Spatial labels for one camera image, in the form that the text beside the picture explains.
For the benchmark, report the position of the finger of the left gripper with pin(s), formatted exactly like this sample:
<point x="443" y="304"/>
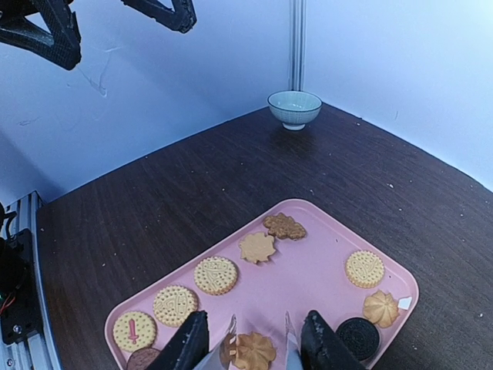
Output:
<point x="47" y="28"/>
<point x="180" y="18"/>

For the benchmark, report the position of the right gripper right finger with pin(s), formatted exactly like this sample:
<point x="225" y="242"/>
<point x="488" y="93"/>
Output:
<point x="321" y="348"/>

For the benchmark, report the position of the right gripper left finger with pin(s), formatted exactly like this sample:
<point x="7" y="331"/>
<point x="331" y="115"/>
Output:
<point x="189" y="345"/>

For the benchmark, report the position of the silver white tongs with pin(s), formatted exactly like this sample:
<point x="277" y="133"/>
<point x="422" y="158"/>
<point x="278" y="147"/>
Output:
<point x="218" y="359"/>

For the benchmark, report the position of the tan maple leaf cookie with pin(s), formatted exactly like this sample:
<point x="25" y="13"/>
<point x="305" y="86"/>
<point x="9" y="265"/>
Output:
<point x="257" y="247"/>

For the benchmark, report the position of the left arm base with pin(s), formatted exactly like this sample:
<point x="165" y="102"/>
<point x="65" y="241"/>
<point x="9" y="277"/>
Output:
<point x="15" y="285"/>

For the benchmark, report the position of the black sandwich cookie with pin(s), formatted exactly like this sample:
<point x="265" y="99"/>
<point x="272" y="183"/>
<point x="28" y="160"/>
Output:
<point x="360" y="336"/>

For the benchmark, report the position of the embossed cookie left lower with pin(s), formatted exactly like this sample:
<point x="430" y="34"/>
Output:
<point x="173" y="304"/>

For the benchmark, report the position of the embossed cookie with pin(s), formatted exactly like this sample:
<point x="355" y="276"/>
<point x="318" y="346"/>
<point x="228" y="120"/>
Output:
<point x="215" y="275"/>
<point x="173" y="304"/>

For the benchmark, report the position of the dark red round cookie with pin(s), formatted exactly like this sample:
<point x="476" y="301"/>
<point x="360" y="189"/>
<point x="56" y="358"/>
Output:
<point x="142" y="358"/>

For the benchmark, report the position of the round cookie red mark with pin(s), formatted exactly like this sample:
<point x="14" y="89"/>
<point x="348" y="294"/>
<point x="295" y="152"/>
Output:
<point x="134" y="330"/>

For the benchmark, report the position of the swirl butter cookie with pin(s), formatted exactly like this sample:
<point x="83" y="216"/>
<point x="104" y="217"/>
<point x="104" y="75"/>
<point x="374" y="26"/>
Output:
<point x="381" y="309"/>
<point x="252" y="351"/>

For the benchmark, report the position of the embossed cookie left upper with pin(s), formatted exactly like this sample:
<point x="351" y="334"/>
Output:
<point x="215" y="275"/>

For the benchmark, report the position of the pink plastic tray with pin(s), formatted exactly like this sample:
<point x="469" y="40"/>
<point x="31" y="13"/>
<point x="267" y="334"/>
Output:
<point x="303" y="275"/>

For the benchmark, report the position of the round cookie tray top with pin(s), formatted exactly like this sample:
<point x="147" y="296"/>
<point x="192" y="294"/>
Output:
<point x="364" y="269"/>

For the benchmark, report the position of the brown leaf cookie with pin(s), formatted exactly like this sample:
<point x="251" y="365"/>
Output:
<point x="284" y="227"/>

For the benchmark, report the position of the pale blue ceramic bowl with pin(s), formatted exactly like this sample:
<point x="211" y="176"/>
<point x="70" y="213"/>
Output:
<point x="294" y="109"/>

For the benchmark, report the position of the left frame post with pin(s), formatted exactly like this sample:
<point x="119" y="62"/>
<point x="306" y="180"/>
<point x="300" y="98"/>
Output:
<point x="298" y="18"/>

